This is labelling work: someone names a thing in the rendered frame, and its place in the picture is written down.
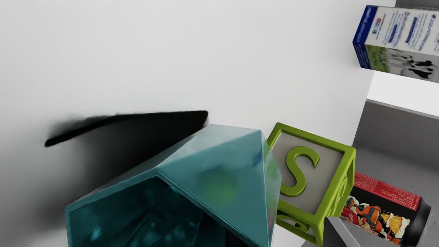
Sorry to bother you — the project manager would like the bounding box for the black and red printed box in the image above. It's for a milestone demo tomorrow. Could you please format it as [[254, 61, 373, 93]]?
[[322, 172, 432, 247]]

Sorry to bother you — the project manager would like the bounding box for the teal faceted mug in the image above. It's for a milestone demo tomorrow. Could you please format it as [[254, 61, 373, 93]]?
[[65, 124, 282, 247]]

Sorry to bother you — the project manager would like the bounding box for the green letter block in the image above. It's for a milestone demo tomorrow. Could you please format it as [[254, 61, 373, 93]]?
[[266, 122, 356, 247]]

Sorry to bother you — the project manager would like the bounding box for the blue and white carton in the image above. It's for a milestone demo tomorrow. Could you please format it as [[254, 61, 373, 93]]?
[[352, 5, 439, 84]]

